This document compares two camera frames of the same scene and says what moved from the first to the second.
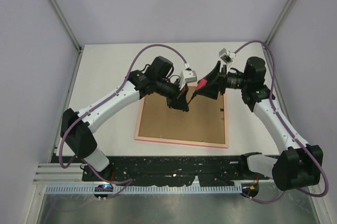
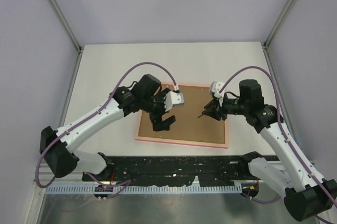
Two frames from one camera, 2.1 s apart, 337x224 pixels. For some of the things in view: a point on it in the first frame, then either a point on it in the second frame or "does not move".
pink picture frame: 203,124 does not move
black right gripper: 211,89 → 218,114
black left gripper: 179,101 → 164,124
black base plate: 171,171 does not move
